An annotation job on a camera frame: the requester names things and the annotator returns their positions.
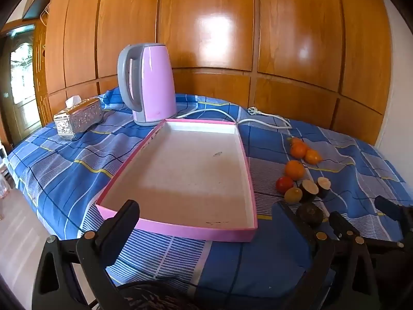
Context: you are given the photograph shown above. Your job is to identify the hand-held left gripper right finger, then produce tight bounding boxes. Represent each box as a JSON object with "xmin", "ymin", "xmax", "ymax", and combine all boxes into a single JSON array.
[{"xmin": 274, "ymin": 201, "xmax": 383, "ymax": 310}]

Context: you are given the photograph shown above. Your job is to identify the white power cable with plug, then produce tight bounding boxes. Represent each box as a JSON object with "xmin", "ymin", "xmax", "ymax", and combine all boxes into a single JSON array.
[{"xmin": 176, "ymin": 106, "xmax": 292, "ymax": 130}]

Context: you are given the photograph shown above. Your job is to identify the silver ornate tissue box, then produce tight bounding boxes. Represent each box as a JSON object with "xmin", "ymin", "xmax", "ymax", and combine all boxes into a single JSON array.
[{"xmin": 53, "ymin": 97, "xmax": 104, "ymax": 141}]

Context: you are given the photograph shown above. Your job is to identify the wooden panelled wardrobe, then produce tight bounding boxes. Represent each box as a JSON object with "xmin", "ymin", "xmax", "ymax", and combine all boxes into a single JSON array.
[{"xmin": 42, "ymin": 0, "xmax": 392, "ymax": 146}]

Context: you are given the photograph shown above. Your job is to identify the dark brownish round fruit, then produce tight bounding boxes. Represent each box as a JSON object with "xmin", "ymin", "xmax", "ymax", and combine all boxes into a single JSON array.
[{"xmin": 296, "ymin": 203, "xmax": 324, "ymax": 228}]

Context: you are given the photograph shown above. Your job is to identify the orange with stem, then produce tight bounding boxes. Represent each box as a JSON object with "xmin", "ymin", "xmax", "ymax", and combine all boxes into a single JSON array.
[{"xmin": 290, "ymin": 142, "xmax": 308, "ymax": 159}]

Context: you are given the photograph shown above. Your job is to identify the wooden door with glass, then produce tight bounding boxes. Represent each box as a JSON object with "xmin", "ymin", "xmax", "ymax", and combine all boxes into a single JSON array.
[{"xmin": 0, "ymin": 22, "xmax": 47, "ymax": 146}]

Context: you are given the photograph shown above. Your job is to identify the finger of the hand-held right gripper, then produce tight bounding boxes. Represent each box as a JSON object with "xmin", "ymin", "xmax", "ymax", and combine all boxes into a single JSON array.
[
  {"xmin": 329, "ymin": 211, "xmax": 358, "ymax": 251},
  {"xmin": 375, "ymin": 195, "xmax": 413, "ymax": 230}
]

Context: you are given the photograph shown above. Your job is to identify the halved dark-skinned vegetable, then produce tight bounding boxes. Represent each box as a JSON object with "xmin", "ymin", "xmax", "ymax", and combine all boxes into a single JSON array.
[
  {"xmin": 300, "ymin": 180, "xmax": 320, "ymax": 202},
  {"xmin": 316, "ymin": 177, "xmax": 331, "ymax": 199}
]

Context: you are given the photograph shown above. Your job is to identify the pink shallow tray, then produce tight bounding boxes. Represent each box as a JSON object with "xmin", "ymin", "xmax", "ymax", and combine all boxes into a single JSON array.
[{"xmin": 95, "ymin": 118, "xmax": 259, "ymax": 243}]

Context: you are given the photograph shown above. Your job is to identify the red tomato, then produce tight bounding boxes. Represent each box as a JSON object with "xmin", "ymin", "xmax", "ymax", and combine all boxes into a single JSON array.
[{"xmin": 276, "ymin": 176, "xmax": 294, "ymax": 193}]

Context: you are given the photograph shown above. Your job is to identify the green tomato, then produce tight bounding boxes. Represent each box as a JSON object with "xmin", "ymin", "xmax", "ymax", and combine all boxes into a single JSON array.
[{"xmin": 284, "ymin": 187, "xmax": 303, "ymax": 204}]

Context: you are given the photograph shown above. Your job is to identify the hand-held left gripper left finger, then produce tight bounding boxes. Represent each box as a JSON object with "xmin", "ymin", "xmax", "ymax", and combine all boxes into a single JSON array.
[{"xmin": 32, "ymin": 199, "xmax": 141, "ymax": 310}]

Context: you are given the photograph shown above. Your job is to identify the pink electric kettle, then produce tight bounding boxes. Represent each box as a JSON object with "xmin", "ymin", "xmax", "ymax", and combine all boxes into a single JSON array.
[{"xmin": 117, "ymin": 43, "xmax": 177, "ymax": 126}]

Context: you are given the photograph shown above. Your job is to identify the blue plaid cloth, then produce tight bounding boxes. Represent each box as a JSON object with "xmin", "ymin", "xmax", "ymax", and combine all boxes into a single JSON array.
[{"xmin": 7, "ymin": 87, "xmax": 413, "ymax": 298}]

